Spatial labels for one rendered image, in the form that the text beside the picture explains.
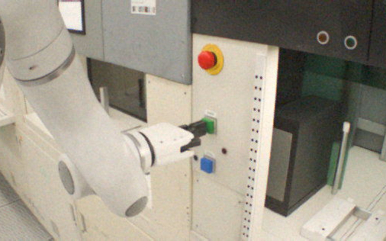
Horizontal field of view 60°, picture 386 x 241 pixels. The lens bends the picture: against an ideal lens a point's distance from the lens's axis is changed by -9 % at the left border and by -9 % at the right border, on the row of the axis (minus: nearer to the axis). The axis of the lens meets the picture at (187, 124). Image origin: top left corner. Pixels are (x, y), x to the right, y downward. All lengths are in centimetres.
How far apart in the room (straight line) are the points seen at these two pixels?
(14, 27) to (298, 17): 45
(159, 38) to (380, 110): 101
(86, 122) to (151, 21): 44
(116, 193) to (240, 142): 33
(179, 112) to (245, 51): 25
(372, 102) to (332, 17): 100
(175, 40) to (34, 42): 48
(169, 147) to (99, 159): 20
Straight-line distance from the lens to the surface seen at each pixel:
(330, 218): 109
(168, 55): 87
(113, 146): 53
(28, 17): 40
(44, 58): 44
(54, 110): 49
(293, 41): 66
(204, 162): 86
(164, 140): 70
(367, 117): 161
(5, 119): 226
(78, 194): 62
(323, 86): 121
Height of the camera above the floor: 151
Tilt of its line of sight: 22 degrees down
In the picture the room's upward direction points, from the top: straight up
